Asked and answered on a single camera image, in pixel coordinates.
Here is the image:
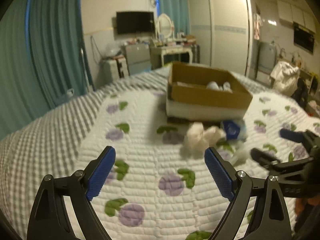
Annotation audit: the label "white plush toy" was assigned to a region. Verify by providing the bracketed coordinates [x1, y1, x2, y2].
[229, 141, 250, 167]

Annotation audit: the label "white dressing table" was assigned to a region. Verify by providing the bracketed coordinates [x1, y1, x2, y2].
[150, 45, 193, 70]

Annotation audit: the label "grey checked bed sheet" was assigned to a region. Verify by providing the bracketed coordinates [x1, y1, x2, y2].
[0, 65, 276, 240]

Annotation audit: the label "white wall cabinets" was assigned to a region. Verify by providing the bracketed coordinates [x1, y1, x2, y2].
[277, 0, 316, 33]

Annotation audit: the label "teal curtain right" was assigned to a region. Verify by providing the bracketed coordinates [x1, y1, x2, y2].
[158, 0, 190, 34]

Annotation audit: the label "white clothes pile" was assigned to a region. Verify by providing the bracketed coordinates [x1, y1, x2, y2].
[270, 61, 300, 97]

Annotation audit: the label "clear water jug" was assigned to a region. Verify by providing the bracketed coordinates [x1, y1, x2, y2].
[66, 88, 75, 101]

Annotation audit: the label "blue tissue packet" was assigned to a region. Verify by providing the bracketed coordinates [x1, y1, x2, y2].
[220, 119, 248, 141]

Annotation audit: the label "brown cardboard box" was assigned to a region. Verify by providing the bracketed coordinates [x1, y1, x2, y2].
[166, 61, 253, 122]

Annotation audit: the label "small grey fridge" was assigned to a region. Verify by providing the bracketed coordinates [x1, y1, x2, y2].
[123, 43, 152, 76]

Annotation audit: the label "floral white quilt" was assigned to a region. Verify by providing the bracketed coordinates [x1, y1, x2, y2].
[74, 90, 319, 239]

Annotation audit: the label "person's hand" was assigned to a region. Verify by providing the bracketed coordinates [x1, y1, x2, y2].
[295, 196, 320, 215]

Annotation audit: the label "white storage cabinet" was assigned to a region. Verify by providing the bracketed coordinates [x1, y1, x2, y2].
[102, 57, 130, 83]

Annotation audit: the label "teal curtain left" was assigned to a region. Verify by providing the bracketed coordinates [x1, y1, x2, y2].
[1, 0, 93, 138]

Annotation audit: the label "black range hood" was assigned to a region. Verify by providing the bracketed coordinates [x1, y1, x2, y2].
[293, 22, 315, 54]

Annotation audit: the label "white oval vanity mirror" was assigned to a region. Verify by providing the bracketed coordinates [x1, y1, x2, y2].
[156, 13, 174, 41]

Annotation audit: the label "black wall television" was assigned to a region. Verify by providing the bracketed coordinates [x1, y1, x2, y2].
[116, 11, 155, 35]

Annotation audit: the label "white sliding wardrobe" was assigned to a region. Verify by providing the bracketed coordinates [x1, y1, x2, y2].
[188, 0, 253, 76]

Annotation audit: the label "cream lace cloth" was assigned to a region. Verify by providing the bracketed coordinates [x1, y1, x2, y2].
[180, 122, 226, 159]

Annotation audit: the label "teal curtain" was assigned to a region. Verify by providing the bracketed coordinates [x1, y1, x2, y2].
[1, 0, 93, 138]
[158, 0, 190, 34]

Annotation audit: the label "grey washing machine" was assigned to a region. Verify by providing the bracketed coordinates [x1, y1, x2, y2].
[258, 42, 277, 74]

